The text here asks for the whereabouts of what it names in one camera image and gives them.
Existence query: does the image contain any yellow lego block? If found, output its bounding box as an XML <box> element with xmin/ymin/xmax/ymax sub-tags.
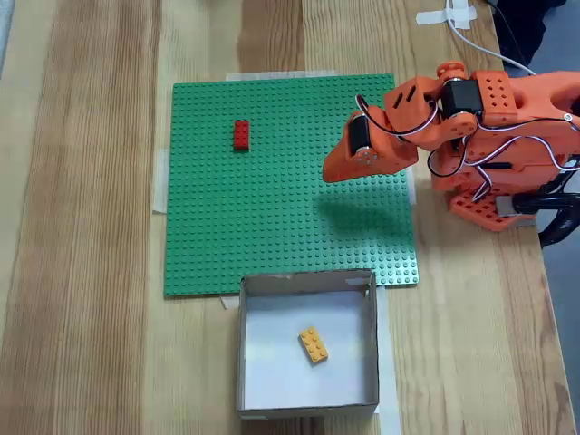
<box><xmin>297</xmin><ymin>325</ymin><xmax>331</xmax><ymax>366</ymax></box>

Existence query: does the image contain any green lego baseplate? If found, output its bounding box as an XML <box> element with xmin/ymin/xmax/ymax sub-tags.
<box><xmin>162</xmin><ymin>72</ymin><xmax>421</xmax><ymax>299</ymax></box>

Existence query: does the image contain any red lego block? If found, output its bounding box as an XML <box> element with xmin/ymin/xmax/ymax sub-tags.
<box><xmin>233</xmin><ymin>120</ymin><xmax>252</xmax><ymax>153</ymax></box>

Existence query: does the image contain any cardboard box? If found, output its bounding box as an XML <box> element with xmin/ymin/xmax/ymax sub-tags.
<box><xmin>235</xmin><ymin>267</ymin><xmax>381</xmax><ymax>421</ymax></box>

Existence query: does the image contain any white tape cross patch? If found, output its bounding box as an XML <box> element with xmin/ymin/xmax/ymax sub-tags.
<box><xmin>415</xmin><ymin>0</ymin><xmax>478</xmax><ymax>32</ymax></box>

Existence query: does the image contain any black table clamp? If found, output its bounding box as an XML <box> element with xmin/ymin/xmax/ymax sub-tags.
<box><xmin>496</xmin><ymin>162</ymin><xmax>580</xmax><ymax>248</ymax></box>

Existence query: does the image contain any person's leg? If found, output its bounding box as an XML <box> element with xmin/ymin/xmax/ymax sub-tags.
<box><xmin>496</xmin><ymin>0</ymin><xmax>552</xmax><ymax>69</ymax></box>

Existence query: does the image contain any gripper servo wire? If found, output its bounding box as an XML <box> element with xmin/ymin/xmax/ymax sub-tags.
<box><xmin>355</xmin><ymin>94</ymin><xmax>440</xmax><ymax>137</ymax></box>

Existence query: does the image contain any white usb cable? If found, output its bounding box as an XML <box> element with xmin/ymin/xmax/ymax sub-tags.
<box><xmin>446</xmin><ymin>0</ymin><xmax>538</xmax><ymax>76</ymax></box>

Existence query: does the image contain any thin black cable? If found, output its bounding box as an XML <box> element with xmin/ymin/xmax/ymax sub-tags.
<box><xmin>491</xmin><ymin>0</ymin><xmax>534</xmax><ymax>69</ymax></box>

